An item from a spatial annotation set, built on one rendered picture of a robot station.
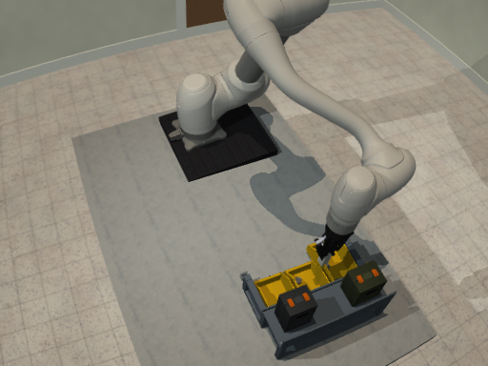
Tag dark green case with orange latches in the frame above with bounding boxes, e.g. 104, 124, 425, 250
340, 260, 387, 307

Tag black case with orange latches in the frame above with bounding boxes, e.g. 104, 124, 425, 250
274, 285, 317, 333

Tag grey metal shelf rack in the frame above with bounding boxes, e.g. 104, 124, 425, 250
240, 272, 397, 359

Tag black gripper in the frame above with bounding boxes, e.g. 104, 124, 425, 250
315, 223, 354, 267

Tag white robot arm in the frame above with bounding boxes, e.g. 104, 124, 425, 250
169, 0, 416, 235

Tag yellow bin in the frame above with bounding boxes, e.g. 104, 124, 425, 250
254, 272, 294, 307
306, 243, 357, 282
284, 260, 330, 291

